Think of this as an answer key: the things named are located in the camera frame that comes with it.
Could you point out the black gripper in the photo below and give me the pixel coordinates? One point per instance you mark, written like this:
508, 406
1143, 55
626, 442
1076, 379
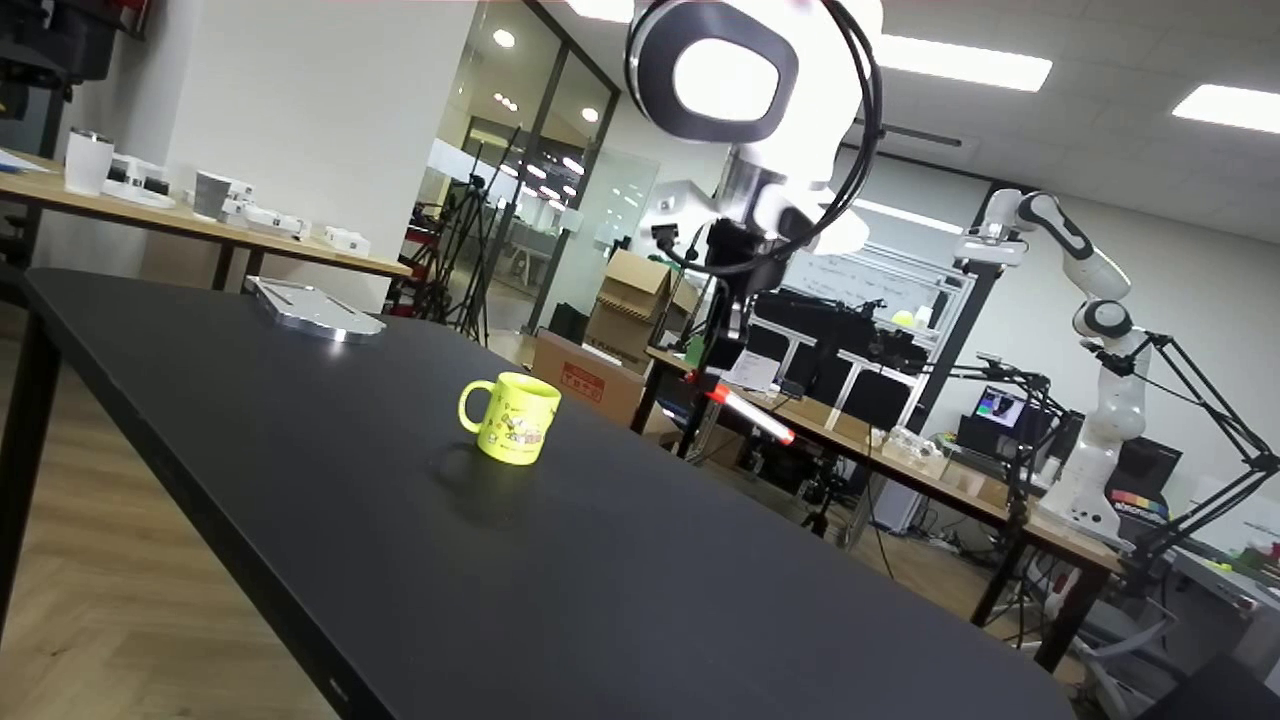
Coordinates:
738, 262

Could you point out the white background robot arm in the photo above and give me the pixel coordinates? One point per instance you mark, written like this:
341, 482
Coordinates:
1104, 403

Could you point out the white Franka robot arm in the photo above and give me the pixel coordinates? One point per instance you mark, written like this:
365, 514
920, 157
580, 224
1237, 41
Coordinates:
723, 76

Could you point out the stacked plain cardboard boxes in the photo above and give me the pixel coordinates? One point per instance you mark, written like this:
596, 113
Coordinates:
628, 301

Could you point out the cardboard box with red label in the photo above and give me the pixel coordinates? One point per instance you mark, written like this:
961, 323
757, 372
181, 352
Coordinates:
592, 382

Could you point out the small yellow-green ball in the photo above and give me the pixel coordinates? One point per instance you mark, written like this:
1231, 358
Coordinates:
911, 323

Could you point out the yellow-green ceramic mug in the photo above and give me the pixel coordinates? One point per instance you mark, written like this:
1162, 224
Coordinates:
522, 427

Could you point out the long wooden desk black legs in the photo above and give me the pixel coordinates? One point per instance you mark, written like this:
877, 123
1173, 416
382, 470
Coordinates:
920, 465

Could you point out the rectangular ceiling light panel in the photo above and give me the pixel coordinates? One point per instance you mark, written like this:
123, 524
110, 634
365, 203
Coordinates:
1234, 104
961, 62

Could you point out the aluminium mounting plate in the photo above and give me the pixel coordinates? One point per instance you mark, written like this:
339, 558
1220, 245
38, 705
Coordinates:
313, 306

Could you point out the grey cup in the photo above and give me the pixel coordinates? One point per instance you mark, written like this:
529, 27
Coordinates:
208, 194

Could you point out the wooden side table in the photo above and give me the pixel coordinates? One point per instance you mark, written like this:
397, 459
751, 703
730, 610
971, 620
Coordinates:
162, 212

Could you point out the white cup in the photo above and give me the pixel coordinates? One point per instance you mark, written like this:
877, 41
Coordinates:
89, 161

